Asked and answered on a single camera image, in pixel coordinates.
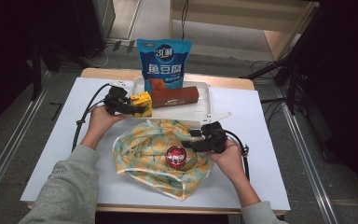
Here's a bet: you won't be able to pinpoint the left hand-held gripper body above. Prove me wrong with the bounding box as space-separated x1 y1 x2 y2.
103 79 133 116

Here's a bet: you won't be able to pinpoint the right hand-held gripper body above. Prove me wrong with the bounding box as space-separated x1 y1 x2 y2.
199 111 232 154

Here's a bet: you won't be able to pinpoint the yellow drink carton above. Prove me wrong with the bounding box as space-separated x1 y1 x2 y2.
130 91 153 119

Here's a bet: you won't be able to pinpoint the red round can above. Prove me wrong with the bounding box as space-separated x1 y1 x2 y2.
165 145 187 170

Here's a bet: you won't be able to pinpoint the white plastic tray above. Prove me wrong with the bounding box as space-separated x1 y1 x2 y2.
130 77 213 123

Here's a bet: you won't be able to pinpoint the brown drink carton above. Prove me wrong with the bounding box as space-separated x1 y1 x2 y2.
150 86 200 109

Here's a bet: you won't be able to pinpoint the green orange print fabric bag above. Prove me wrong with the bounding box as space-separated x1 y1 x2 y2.
111 119 215 202

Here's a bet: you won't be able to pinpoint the blue snack pouch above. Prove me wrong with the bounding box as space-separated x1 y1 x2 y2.
136 38 193 91

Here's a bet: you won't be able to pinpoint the person's right hand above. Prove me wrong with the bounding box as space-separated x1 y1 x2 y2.
204 139 246 181

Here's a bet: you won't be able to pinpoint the person's left hand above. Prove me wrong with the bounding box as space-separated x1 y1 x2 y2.
86 105 130 150

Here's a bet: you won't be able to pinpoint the wooden table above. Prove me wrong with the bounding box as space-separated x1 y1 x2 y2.
26 67 292 216

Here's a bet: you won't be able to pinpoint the white table mat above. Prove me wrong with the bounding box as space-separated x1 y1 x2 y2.
20 77 292 211

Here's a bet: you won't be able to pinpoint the dark cabinet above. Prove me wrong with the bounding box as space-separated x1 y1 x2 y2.
74 0 117 59

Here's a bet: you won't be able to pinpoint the black metal stand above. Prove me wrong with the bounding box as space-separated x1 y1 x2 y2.
31 40 43 101
241 6 323 107

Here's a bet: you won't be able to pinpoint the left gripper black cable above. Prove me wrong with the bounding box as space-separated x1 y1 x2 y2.
71 82 111 152

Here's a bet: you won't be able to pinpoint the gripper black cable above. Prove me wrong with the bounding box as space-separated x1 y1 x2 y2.
71 82 111 152
223 129 251 182

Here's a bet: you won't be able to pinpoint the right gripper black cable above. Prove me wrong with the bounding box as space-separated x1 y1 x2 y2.
223 129 251 182

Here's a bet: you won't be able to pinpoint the white floor cable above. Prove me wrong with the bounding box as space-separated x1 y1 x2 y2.
87 43 110 68

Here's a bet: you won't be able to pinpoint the black floor cables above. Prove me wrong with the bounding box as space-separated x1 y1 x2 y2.
250 59 293 82

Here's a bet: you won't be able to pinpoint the metal floor rail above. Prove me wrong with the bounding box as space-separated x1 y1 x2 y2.
274 88 339 224
0 71 53 214

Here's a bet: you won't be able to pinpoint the black hanging cable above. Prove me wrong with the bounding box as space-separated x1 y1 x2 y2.
180 0 190 40

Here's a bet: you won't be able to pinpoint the light wooden desk frame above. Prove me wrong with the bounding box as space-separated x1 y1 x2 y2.
167 0 320 62

